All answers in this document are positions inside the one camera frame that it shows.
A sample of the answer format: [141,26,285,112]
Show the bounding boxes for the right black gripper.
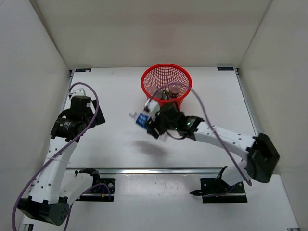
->
[146,108,179,137]

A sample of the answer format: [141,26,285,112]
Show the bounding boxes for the clear bottle blue label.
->
[128,111,169,141]

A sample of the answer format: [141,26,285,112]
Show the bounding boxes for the green plastic bottle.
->
[161,90,169,101]

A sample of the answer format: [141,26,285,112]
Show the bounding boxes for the clear bottle green label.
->
[148,86,163,99]

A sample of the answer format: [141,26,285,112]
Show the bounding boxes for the small bottle black label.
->
[168,84,181,99]

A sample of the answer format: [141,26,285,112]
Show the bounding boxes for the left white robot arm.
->
[15,95,105,226]

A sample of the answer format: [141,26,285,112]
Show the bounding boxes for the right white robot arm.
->
[144,100,280,193]

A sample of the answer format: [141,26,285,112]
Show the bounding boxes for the red mesh plastic bin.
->
[141,64,192,106]

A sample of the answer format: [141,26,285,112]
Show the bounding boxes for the left table corner label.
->
[75,68,91,73]

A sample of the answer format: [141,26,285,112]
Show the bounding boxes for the table corner label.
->
[217,66,234,71]
[75,68,91,73]

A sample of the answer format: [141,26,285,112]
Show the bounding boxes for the right table corner label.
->
[217,66,234,71]

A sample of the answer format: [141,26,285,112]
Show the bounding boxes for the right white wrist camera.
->
[143,100,160,117]

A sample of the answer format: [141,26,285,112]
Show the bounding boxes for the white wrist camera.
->
[68,88,86,98]
[143,100,160,117]

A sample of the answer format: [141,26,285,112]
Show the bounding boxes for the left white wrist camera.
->
[68,88,86,98]

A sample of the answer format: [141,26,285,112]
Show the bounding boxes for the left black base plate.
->
[77,174,116,202]

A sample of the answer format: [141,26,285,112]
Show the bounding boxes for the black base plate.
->
[77,174,116,202]
[190,174,248,204]

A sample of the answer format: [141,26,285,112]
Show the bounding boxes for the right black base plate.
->
[190,174,248,204]

